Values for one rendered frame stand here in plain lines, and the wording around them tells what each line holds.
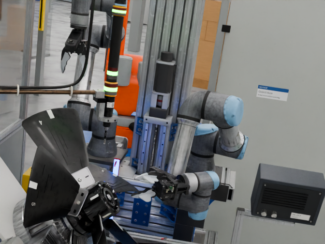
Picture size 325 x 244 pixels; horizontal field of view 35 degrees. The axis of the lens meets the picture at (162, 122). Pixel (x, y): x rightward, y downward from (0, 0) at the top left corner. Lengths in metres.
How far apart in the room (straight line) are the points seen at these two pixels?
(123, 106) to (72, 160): 4.01
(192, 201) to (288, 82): 1.64
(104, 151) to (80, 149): 0.80
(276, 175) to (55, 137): 0.88
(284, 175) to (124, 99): 3.77
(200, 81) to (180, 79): 7.14
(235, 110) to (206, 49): 7.74
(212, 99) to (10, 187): 0.83
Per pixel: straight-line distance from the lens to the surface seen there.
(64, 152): 1.75
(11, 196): 1.80
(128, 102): 5.72
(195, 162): 2.51
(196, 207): 2.07
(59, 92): 1.63
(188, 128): 2.09
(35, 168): 1.46
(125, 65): 5.57
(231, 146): 2.39
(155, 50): 2.61
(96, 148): 2.57
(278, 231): 3.86
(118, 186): 1.92
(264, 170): 2.12
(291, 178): 2.12
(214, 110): 2.06
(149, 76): 2.63
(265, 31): 3.46
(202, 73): 9.83
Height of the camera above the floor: 1.93
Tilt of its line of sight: 16 degrees down
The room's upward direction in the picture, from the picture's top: 8 degrees clockwise
